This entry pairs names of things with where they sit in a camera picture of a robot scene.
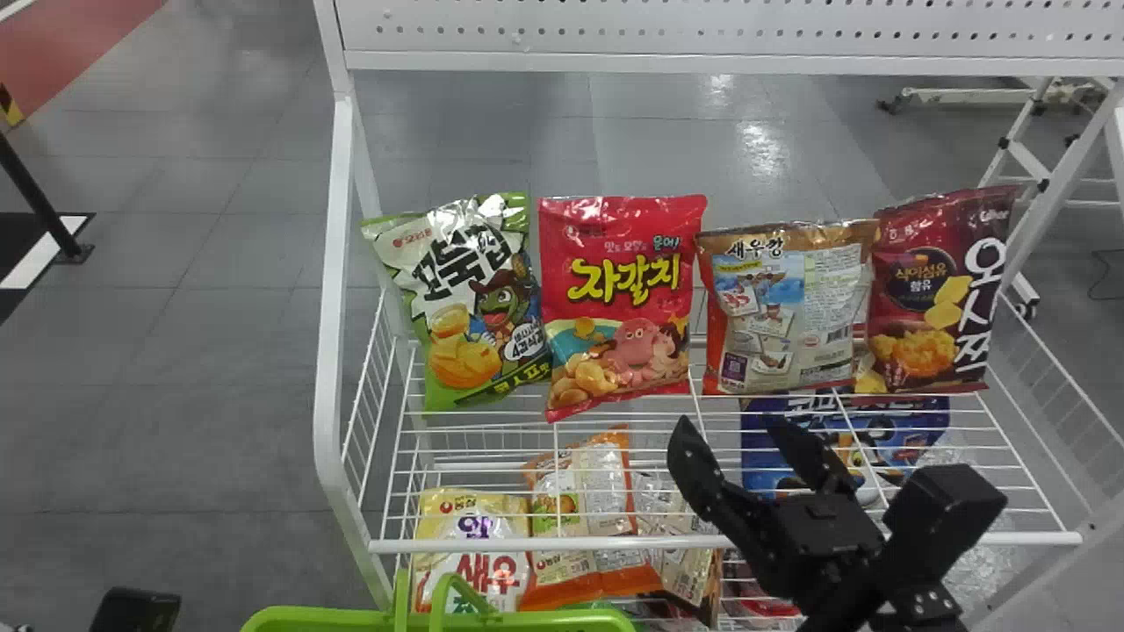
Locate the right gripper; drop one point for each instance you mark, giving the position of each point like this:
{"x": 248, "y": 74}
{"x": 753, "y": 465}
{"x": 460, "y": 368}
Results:
{"x": 821, "y": 540}

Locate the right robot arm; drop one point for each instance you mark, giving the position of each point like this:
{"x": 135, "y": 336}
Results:
{"x": 918, "y": 613}

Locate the brown snack packet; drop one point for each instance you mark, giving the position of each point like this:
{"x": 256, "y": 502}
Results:
{"x": 689, "y": 575}

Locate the blue snack packet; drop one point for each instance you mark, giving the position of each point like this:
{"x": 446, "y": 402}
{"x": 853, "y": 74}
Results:
{"x": 887, "y": 434}

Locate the gold snack packet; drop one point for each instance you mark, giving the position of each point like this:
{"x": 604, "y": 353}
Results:
{"x": 786, "y": 307}

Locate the orange snack packet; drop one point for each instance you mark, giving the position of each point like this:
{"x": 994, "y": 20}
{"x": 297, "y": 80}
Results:
{"x": 584, "y": 491}

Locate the red snack packet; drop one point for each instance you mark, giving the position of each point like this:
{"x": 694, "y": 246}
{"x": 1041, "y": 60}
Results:
{"x": 619, "y": 290}

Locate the maroon snack packet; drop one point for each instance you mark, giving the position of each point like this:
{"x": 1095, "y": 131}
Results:
{"x": 940, "y": 290}

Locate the green basket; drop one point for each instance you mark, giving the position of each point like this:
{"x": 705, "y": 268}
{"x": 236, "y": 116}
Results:
{"x": 527, "y": 620}

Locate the yellow snack packet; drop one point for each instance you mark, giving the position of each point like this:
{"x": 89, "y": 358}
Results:
{"x": 470, "y": 527}

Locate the green snack packet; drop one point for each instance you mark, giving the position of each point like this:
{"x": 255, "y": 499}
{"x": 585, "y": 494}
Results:
{"x": 465, "y": 298}

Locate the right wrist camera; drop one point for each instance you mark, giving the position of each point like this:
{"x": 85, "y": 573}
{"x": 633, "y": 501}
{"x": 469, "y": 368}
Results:
{"x": 944, "y": 518}

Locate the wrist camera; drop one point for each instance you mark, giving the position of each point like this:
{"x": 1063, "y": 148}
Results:
{"x": 136, "y": 613}
{"x": 944, "y": 518}

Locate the white wheeled frame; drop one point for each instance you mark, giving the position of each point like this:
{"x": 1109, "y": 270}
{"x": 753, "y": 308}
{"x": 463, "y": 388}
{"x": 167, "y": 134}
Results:
{"x": 1049, "y": 189}

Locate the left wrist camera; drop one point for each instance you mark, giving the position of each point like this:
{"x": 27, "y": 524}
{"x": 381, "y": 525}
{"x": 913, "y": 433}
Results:
{"x": 136, "y": 613}

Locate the black post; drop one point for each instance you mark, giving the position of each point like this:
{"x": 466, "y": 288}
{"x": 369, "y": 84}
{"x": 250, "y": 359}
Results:
{"x": 39, "y": 206}

